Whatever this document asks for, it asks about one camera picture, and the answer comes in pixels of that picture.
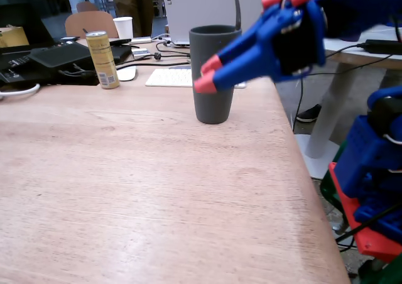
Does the white laptop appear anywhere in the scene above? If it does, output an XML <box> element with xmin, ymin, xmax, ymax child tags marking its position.
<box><xmin>160</xmin><ymin>0</ymin><xmax>268</xmax><ymax>48</ymax></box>

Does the black cable with plug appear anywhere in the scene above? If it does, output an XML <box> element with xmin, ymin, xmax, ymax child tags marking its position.
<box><xmin>153</xmin><ymin>38</ymin><xmax>192</xmax><ymax>60</ymax></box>

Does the white paper cup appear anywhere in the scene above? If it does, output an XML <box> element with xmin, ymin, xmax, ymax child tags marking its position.
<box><xmin>112</xmin><ymin>16</ymin><xmax>134</xmax><ymax>40</ymax></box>

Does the black flat box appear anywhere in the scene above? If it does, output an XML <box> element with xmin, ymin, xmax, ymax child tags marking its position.
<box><xmin>28</xmin><ymin>41</ymin><xmax>92</xmax><ymax>68</ymax></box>

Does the white keyboard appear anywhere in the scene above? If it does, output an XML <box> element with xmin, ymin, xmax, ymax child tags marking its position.
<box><xmin>144</xmin><ymin>68</ymin><xmax>247</xmax><ymax>89</ymax></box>

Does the blue gripper body black servo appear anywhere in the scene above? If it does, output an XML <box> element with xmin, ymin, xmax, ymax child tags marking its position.
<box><xmin>272</xmin><ymin>0</ymin><xmax>328</xmax><ymax>77</ymax></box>

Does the black laptop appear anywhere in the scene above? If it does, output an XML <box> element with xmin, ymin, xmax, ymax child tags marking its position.
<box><xmin>0</xmin><ymin>1</ymin><xmax>99</xmax><ymax>87</ymax></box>

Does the black case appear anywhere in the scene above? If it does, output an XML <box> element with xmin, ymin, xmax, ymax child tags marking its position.
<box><xmin>109</xmin><ymin>44</ymin><xmax>133</xmax><ymax>65</ymax></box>

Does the long black table cable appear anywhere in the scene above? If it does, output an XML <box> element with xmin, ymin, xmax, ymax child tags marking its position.
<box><xmin>115</xmin><ymin>60</ymin><xmax>191</xmax><ymax>71</ymax></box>

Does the brown cardboard box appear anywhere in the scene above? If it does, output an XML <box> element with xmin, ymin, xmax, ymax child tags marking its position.
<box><xmin>0</xmin><ymin>25</ymin><xmax>30</xmax><ymax>48</ymax></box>

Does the white cable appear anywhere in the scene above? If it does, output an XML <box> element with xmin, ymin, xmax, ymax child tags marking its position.
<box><xmin>0</xmin><ymin>82</ymin><xmax>41</xmax><ymax>101</ymax></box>

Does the wooden chair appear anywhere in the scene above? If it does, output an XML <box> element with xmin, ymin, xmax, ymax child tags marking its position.
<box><xmin>64</xmin><ymin>10</ymin><xmax>119</xmax><ymax>39</ymax></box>
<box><xmin>75</xmin><ymin>1</ymin><xmax>99</xmax><ymax>13</ymax></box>

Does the yellow drink can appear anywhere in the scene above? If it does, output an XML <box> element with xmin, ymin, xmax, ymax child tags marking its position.
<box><xmin>84</xmin><ymin>30</ymin><xmax>121</xmax><ymax>90</ymax></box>

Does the black shoe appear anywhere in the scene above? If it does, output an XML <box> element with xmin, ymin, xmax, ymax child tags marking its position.
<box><xmin>296</xmin><ymin>104</ymin><xmax>323</xmax><ymax>124</ymax></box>

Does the green clamp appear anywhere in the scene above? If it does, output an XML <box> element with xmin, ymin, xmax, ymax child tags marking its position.
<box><xmin>319</xmin><ymin>141</ymin><xmax>349</xmax><ymax>225</ymax></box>
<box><xmin>357</xmin><ymin>254</ymin><xmax>402</xmax><ymax>284</ymax></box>

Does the wooden bar stool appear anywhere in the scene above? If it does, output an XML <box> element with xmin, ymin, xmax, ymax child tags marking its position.
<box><xmin>152</xmin><ymin>0</ymin><xmax>166</xmax><ymax>18</ymax></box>

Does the black base cable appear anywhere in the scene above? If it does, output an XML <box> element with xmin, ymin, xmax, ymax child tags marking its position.
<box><xmin>335</xmin><ymin>202</ymin><xmax>402</xmax><ymax>244</ymax></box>

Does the black power adapter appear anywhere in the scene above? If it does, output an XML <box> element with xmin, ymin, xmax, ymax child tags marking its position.
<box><xmin>363</xmin><ymin>39</ymin><xmax>402</xmax><ymax>55</ymax></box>

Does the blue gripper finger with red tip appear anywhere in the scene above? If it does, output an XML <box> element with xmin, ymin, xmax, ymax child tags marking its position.
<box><xmin>200</xmin><ymin>5</ymin><xmax>296</xmax><ymax>77</ymax></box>
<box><xmin>193</xmin><ymin>43</ymin><xmax>296</xmax><ymax>94</ymax></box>

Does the white computer mouse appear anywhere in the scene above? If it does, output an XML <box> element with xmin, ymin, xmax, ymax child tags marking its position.
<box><xmin>115</xmin><ymin>65</ymin><xmax>138</xmax><ymax>82</ymax></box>

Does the fork with gray taped handle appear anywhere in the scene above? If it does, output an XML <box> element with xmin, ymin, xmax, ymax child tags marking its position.
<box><xmin>234</xmin><ymin>0</ymin><xmax>243</xmax><ymax>32</ymax></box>

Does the tall gray cup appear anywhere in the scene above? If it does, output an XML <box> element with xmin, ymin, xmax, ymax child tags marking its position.
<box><xmin>188</xmin><ymin>25</ymin><xmax>243</xmax><ymax>125</ymax></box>

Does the person in brown trousers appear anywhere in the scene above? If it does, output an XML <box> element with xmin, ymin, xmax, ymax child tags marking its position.
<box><xmin>109</xmin><ymin>0</ymin><xmax>155</xmax><ymax>38</ymax></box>

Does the silver card pack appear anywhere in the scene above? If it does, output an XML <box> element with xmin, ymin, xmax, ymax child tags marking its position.
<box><xmin>131</xmin><ymin>47</ymin><xmax>152</xmax><ymax>60</ymax></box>

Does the red robot base plate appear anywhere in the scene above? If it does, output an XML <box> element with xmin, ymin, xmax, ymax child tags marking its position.
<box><xmin>328</xmin><ymin>161</ymin><xmax>402</xmax><ymax>265</ymax></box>

